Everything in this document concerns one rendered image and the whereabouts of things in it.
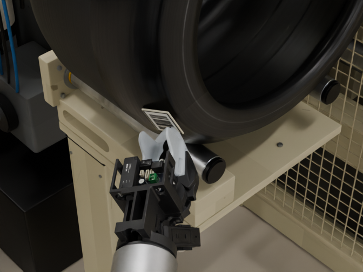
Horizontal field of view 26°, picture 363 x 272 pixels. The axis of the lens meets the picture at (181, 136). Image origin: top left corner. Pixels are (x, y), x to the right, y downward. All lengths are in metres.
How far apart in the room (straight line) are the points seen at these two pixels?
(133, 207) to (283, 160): 0.51
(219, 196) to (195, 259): 1.02
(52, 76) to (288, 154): 0.43
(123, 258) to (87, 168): 0.81
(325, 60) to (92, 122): 0.40
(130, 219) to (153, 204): 0.04
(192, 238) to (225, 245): 1.28
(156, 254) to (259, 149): 0.53
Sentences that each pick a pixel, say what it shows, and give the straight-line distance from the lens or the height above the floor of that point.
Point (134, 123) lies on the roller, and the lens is 1.27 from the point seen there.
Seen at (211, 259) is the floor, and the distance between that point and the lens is 2.25.
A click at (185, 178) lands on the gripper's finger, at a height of 1.04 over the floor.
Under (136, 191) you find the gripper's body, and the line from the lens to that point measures 0.92.
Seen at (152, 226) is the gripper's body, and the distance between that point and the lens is 0.91.
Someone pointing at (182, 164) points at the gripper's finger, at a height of 1.04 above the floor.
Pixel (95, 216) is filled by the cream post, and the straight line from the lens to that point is 1.78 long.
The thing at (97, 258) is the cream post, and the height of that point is 0.27.
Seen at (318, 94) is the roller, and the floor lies 0.90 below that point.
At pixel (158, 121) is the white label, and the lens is 1.06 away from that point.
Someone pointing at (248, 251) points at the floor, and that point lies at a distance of 2.27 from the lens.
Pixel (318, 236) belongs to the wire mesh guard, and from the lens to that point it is 1.91.
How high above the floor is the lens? 1.73
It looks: 42 degrees down
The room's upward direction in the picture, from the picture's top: straight up
